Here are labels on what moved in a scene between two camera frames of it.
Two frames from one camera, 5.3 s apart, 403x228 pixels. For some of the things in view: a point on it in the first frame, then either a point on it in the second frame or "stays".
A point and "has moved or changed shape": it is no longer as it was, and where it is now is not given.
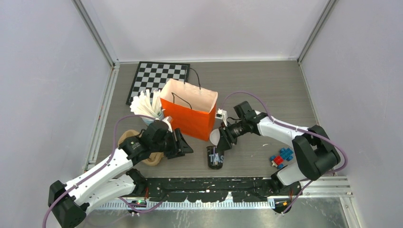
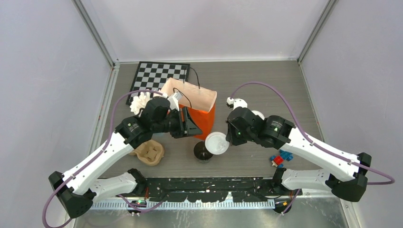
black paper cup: [215, 157] -> [201, 152]
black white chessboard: [154, 76] stays
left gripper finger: [184, 148] -> [190, 128]
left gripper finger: [180, 139] -> [187, 116]
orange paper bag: [190, 109] stays
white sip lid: [215, 136] has moved or changed shape
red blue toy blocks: [286, 154] stays
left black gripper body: [170, 145] -> [172, 124]
